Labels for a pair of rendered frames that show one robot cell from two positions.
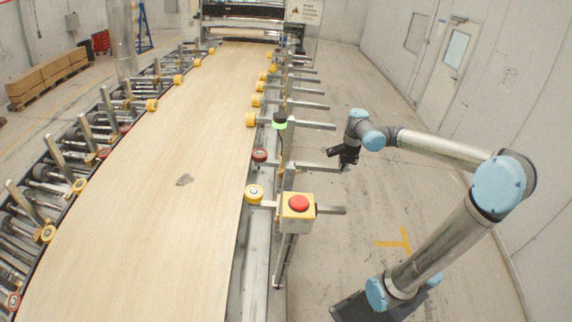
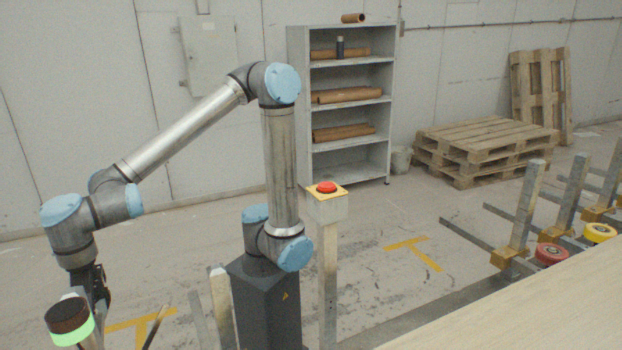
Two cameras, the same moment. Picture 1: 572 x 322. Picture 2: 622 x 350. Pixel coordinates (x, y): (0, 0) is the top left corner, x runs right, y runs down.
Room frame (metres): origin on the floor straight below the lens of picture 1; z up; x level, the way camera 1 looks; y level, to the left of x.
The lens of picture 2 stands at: (0.59, 0.60, 1.56)
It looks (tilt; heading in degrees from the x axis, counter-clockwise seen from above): 23 degrees down; 251
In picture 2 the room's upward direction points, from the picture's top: 2 degrees counter-clockwise
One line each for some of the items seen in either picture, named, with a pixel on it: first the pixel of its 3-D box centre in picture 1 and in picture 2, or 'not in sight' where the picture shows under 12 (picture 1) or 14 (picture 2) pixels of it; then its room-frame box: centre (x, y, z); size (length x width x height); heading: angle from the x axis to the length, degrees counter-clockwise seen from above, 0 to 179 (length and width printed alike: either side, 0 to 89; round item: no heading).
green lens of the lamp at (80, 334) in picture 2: (279, 122); (72, 326); (0.81, 0.05, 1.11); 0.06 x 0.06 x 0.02
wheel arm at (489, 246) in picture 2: not in sight; (488, 246); (-0.38, -0.18, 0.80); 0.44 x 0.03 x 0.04; 95
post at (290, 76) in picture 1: (286, 108); not in sight; (1.32, 0.05, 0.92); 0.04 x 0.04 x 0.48; 5
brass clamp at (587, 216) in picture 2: not in sight; (598, 212); (-0.90, -0.15, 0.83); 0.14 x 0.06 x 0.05; 5
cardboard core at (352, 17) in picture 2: not in sight; (352, 18); (-1.02, -2.43, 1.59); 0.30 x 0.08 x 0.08; 92
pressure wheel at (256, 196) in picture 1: (253, 199); not in sight; (0.60, 0.11, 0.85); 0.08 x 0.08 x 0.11
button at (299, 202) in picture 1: (299, 203); (326, 188); (0.31, -0.04, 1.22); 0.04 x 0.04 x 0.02
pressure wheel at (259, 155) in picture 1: (259, 160); not in sight; (0.85, 0.13, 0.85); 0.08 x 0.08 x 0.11
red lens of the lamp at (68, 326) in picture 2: (279, 117); (67, 314); (0.81, 0.05, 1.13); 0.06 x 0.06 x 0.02
